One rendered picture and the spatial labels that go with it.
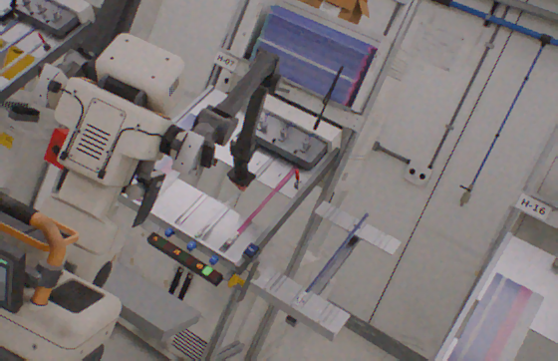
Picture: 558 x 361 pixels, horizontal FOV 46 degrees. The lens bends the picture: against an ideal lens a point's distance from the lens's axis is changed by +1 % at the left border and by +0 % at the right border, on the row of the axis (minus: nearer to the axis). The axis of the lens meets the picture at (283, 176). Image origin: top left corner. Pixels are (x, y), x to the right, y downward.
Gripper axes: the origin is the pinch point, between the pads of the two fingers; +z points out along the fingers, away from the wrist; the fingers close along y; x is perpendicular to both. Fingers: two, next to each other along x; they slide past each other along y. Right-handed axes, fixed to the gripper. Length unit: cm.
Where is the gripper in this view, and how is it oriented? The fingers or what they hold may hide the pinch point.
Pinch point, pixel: (242, 188)
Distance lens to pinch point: 267.2
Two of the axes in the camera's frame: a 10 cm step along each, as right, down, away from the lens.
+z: 0.0, 6.1, 7.9
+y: -8.2, -4.5, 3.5
